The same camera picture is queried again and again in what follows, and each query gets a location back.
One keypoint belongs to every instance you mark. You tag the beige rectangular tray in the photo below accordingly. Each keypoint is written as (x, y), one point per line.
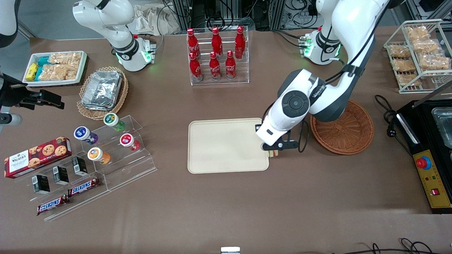
(222, 146)

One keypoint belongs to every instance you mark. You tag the orange drink bottle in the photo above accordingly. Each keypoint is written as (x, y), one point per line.
(96, 154)

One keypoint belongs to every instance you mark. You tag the purple drink bottle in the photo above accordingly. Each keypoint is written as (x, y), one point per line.
(83, 133)

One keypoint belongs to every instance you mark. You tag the yellow emergency stop box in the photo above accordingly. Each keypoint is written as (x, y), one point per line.
(432, 183)

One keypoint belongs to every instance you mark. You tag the triangular sandwich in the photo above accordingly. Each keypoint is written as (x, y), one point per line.
(273, 153)

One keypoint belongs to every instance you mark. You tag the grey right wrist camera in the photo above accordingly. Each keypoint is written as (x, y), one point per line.
(10, 119)

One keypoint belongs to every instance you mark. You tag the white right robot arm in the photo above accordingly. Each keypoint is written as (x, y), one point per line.
(120, 38)

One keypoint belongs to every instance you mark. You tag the light wicker basket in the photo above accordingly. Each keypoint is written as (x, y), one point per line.
(88, 113)

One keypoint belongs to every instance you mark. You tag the green drink bottle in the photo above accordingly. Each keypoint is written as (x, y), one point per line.
(112, 120)

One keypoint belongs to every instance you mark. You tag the teal snack packet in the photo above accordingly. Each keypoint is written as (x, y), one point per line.
(44, 61)
(39, 73)

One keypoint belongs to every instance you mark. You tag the clear rice cracker pack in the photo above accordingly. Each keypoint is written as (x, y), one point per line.
(58, 72)
(65, 58)

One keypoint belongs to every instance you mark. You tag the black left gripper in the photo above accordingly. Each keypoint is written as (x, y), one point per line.
(256, 129)

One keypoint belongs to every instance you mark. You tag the Snickers chocolate bar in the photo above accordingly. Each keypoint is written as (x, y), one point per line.
(53, 205)
(84, 187)

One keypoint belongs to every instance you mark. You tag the background equipment rack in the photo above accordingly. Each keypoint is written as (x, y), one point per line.
(183, 14)

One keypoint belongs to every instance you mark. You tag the stack of foil trays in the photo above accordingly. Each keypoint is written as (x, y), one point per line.
(102, 90)

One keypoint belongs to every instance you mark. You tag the small black box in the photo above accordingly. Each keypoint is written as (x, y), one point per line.
(60, 175)
(41, 184)
(79, 166)

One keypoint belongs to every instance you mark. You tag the red drink bottle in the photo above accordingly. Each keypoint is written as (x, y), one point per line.
(127, 140)

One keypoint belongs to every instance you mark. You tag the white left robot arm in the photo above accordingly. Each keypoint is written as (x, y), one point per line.
(353, 21)

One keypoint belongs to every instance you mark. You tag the clear acrylic bottle rack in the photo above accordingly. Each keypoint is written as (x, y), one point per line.
(243, 72)

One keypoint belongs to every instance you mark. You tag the white rectangular snack tray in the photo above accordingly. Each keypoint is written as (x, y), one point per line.
(49, 83)

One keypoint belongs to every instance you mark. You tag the metal container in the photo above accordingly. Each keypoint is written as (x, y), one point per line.
(444, 127)

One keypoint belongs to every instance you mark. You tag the red cola bottle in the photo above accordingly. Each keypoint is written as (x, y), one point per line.
(216, 41)
(240, 42)
(192, 41)
(230, 67)
(214, 67)
(195, 68)

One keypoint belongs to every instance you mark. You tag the bagged fried snack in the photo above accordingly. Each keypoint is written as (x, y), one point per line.
(404, 65)
(399, 51)
(417, 32)
(409, 80)
(434, 62)
(426, 46)

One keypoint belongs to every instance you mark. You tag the black appliance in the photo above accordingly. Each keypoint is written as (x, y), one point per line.
(422, 121)

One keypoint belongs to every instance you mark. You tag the clear acrylic stepped stand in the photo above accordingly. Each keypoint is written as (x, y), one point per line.
(134, 163)

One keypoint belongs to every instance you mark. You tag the brown wicker basket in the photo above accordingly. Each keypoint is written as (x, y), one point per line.
(349, 132)

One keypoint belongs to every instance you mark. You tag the red Walkers cookie box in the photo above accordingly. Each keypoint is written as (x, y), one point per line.
(39, 157)

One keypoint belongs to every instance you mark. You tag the crumpled beige bag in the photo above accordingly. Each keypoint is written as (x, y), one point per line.
(148, 19)

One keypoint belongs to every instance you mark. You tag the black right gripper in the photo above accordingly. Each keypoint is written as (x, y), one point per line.
(17, 96)

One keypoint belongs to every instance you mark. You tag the yellow snack packet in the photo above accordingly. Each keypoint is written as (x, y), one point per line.
(31, 71)

